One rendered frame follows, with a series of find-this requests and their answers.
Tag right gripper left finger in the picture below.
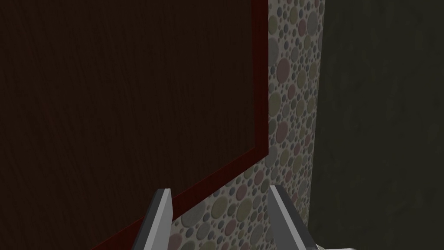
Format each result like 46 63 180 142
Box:
131 188 174 250

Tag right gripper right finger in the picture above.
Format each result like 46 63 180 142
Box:
268 185 318 250

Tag dark brown door leaf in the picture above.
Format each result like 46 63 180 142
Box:
0 0 257 250

